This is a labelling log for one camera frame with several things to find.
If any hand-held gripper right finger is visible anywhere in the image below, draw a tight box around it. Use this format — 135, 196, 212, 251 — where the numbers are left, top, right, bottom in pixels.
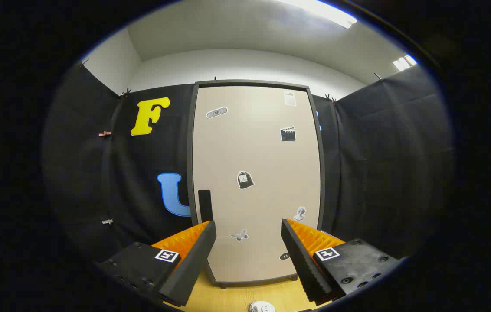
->
281, 218, 402, 306

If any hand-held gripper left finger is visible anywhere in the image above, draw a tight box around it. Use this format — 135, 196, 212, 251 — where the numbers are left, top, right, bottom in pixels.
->
98, 220, 217, 307

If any black door handle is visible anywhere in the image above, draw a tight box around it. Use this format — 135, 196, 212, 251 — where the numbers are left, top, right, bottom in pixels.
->
198, 189, 214, 222

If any white canvas shoe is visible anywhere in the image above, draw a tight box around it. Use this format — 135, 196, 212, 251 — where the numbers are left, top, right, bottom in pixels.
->
249, 300, 276, 312

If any grey shoe cabinet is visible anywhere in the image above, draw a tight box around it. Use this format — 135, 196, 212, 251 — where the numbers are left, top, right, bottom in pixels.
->
186, 79, 326, 290

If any beige shoe cabinet door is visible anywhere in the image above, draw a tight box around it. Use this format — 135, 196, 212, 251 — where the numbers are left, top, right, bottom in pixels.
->
192, 85, 322, 283

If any black backdrop cloth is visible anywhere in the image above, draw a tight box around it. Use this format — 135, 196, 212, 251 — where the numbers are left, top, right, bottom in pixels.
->
42, 65, 454, 265

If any small ceiling light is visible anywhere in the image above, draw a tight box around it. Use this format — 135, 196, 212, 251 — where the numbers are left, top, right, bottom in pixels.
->
393, 54, 417, 71

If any long ceiling light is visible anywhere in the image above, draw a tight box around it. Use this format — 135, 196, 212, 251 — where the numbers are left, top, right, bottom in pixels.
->
272, 0, 357, 29

